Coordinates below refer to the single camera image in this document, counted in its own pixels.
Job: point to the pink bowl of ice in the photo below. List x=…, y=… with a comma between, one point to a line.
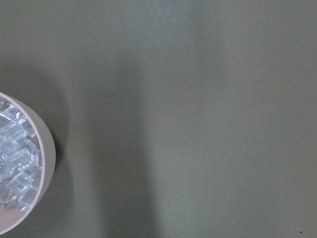
x=27, y=161

